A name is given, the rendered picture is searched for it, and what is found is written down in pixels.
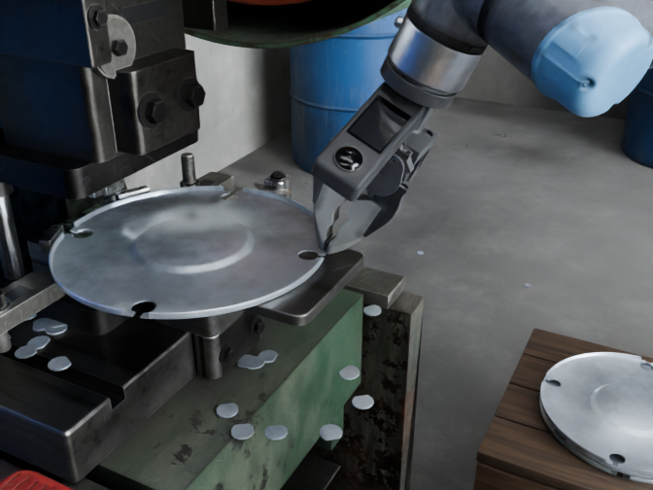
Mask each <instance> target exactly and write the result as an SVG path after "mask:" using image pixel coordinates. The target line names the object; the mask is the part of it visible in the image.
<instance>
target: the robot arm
mask: <svg viewBox="0 0 653 490"><path fill-rule="evenodd" d="M395 27H397V28H398V31H397V33H396V35H395V36H394V38H393V40H392V42H391V45H390V47H389V49H388V55H387V57H386V59H385V61H384V63H383V65H382V67H381V69H380V73H381V76H382V78H383V79H384V81H385V82H384V83H383V84H382V85H381V86H379V87H378V88H377V89H376V90H375V92H374V93H373V94H372V95H371V96H370V97H369V98H368V99H367V100H366V102H365V103H364V104H363V105H362V106H361V107H360V108H359V110H358V111H357V112H356V113H355V114H354V115H353V116H352V117H351V118H350V120H349V121H348V122H347V123H346V124H345V125H344V126H343V127H342V128H341V130H340V131H339V132H338V133H337V134H336V135H335V136H334V137H333V138H332V139H330V140H329V141H328V143H327V145H326V146H325V148H324V149H323V150H322V151H321V152H320V153H319V154H318V155H317V156H316V158H315V160H314V163H313V167H312V171H311V172H312V175H313V176H314V179H313V203H314V224H315V232H316V236H317V240H318V244H319V248H320V249H321V250H322V251H325V252H326V253H327V254H333V253H337V252H340V251H343V250H345V249H347V248H349V247H351V246H353V245H354V244H356V243H357V242H359V241H361V240H362V239H364V238H365V237H367V236H368V235H369V234H371V233H373V232H374V231H376V230H377V229H379V228H381V227H382V226H384V225H385V224H386V223H387V222H388V221H389V220H390V219H391V218H392V217H393V216H394V215H395V214H396V213H397V212H398V210H399V209H400V207H401V205H402V203H403V200H404V196H405V194H406V193H407V192H408V191H409V190H410V187H409V186H407V185H406V184H404V182H405V181H407V182H409V181H410V180H411V179H412V178H413V177H414V176H415V175H416V174H417V172H418V170H419V169H420V167H421V165H422V163H423V162H424V160H425V158H426V157H427V155H428V153H429V151H430V149H431V147H432V146H433V144H434V142H435V141H436V139H437V137H438V135H439V134H438V133H437V132H435V131H434V130H432V129H430V128H429V127H427V121H428V119H429V118H430V115H431V113H432V111H433V110H434V109H446V108H448V107H449V106H450V105H451V103H452V101H453V100H454V98H455V96H456V94H457V93H458V91H461V90H462V89H463V88H464V86H465V84H466V82H467V81H468V79H469V77H470V76H471V74H472V72H473V70H474V69H475V67H476V65H477V64H478V62H479V60H480V58H481V57H482V55H483V53H484V50H486V48H487V46H488V45H489V46H490V47H492V48H493V49H494V50H495V51H496V52H498V53H499V54H500V55H501V56H503V57H504V58H505V59H506V60H507V61H508V62H510V63H511V64H512V65H513V66H514V67H516V68H517V69H518V70H519V71H520V72H522V73H523V74H524V75H525V76H526V77H527V78H529V79H530V80H531V81H532V82H533V83H534V85H535V86H536V87H537V89H538V90H539V91H540V92H542V93H543V94H544V95H545V96H547V97H549V98H551V99H553V100H556V101H558V102H559V103H560V104H562V105H563V106H564V107H566V108H567V109H568V110H570V111H571V112H572V113H573V114H575V115H577V116H580V117H594V116H597V115H600V114H602V113H605V112H606V111H608V110H609V108H610V107H611V106H612V105H613V104H618V103H620V102H621V101H622V100H623V99H624V98H625V97H626V96H628V95H629V94H630V92H631V91H632V90H633V89H634V88H635V87H636V86H637V84H638V83H639V82H640V80H641V79H642V78H643V76H644V75H645V73H646V71H647V69H651V68H653V0H412V1H411V3H410V5H409V7H408V9H407V13H406V14H405V16H404V17H397V18H396V19H395ZM425 132H426V133H427V134H429V135H430V138H428V136H427V135H426V134H425ZM415 163H416V164H415ZM414 164H415V166H414ZM410 172H411V173H410ZM409 173H410V174H409ZM408 175H409V176H408ZM407 177H408V178H407ZM406 179H407V180H406ZM364 190H366V192H367V194H361V193H362V192H363V191H364ZM346 200H349V201H354V202H353V204H352V205H351V207H350V216H349V219H348V221H346V222H345V223H344V224H343V225H342V226H341V227H340V228H339V229H338V233H337V235H334V236H333V233H332V226H333V224H334V222H335V221H336V220H337V219H338V218H339V208H340V205H342V204H343V203H344V202H345V201H346ZM332 236H333V237H332Z"/></svg>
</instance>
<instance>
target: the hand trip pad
mask: <svg viewBox="0 0 653 490"><path fill-rule="evenodd" d="M0 490H75V489H73V488H70V487H68V486H66V485H64V484H62V483H60V482H58V481H56V480H53V479H51V478H49V477H47V476H45V475H43V474H41V473H39V472H34V471H31V470H26V471H16V472H13V473H11V474H10V475H8V476H7V477H5V478H4V479H2V480H1V481H0Z"/></svg>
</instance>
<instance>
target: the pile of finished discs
mask: <svg viewBox="0 0 653 490"><path fill-rule="evenodd" d="M539 407H540V412H541V415H542V418H543V420H544V422H545V424H546V426H547V427H548V429H549V430H550V432H551V433H552V434H553V436H554V437H555V438H556V439H557V440H558V441H559V442H560V443H561V444H562V445H563V446H564V447H565V448H566V449H568V450H569V451H570V452H571V453H573V454H574V455H576V456H577V457H579V458H580V459H582V460H583V461H585V462H587V463H588V464H590V465H592V466H594V467H596V468H598V469H600V470H602V471H605V472H607V473H611V474H614V475H617V472H619V473H622V474H623V478H626V479H629V480H633V481H638V482H643V483H649V484H653V363H651V364H650V363H647V362H646V361H644V360H642V359H641V357H640V356H635V355H630V354H623V353H613V352H594V353H585V354H580V355H576V356H572V357H569V358H566V359H564V360H562V361H560V362H558V363H556V364H555V365H554V366H552V367H551V368H550V369H549V370H548V371H547V372H546V376H545V377H544V380H543V381H542V382H541V386H540V392H539Z"/></svg>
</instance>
